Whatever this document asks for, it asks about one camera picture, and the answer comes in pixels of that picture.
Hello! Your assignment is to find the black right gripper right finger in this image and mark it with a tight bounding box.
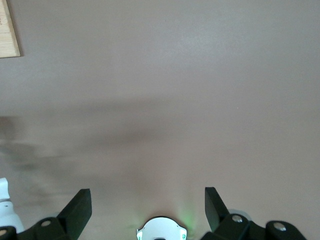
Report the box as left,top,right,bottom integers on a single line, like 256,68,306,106
199,186,308,240

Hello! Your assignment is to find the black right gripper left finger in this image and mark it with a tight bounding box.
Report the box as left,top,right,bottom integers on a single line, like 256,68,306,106
0,188,92,240

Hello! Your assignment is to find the brown table cover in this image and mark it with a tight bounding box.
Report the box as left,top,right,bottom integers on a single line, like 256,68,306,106
0,0,320,240

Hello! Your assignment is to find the bamboo cutting board with handle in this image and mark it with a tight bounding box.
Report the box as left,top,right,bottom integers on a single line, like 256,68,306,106
0,0,22,59

